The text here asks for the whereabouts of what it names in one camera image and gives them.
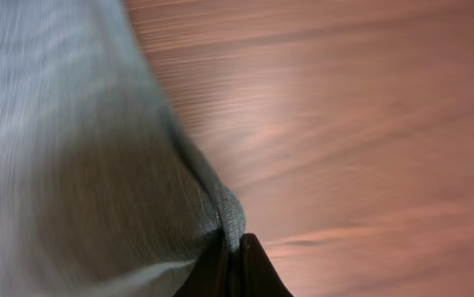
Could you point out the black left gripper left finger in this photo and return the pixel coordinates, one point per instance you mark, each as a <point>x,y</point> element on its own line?
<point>208,278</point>

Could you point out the light blue denim shorts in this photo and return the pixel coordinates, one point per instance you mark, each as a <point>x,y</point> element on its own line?
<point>102,193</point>

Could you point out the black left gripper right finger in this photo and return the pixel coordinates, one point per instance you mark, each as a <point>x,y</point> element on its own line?
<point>259,277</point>

